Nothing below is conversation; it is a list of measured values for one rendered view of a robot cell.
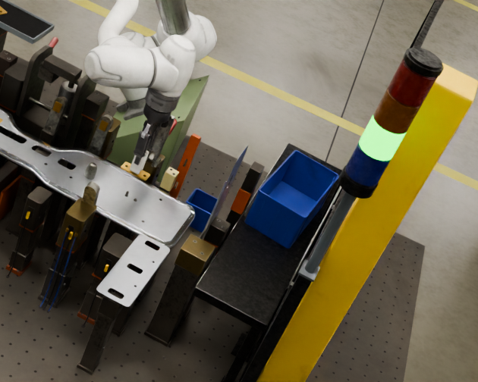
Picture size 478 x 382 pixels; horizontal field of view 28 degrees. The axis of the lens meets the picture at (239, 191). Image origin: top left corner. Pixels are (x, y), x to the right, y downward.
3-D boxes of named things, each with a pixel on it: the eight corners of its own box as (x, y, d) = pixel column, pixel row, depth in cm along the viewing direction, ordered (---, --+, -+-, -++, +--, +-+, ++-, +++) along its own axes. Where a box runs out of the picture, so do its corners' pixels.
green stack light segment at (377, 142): (354, 148, 173) (369, 122, 169) (363, 133, 179) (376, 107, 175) (388, 166, 172) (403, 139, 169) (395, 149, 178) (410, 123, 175)
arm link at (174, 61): (175, 76, 265) (133, 74, 258) (192, 29, 256) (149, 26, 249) (190, 100, 258) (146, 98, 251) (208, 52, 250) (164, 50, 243)
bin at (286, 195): (242, 221, 286) (257, 189, 279) (280, 180, 311) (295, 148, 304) (289, 250, 284) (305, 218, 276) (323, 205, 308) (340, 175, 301)
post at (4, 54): (-27, 154, 319) (-4, 54, 296) (-19, 147, 323) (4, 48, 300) (-15, 161, 319) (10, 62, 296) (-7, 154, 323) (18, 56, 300)
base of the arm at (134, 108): (125, 102, 365) (119, 89, 362) (177, 86, 358) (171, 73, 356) (114, 123, 349) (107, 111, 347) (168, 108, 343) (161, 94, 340)
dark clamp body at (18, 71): (-21, 166, 316) (2, 71, 294) (-2, 150, 326) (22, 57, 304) (-2, 176, 315) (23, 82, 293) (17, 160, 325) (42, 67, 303)
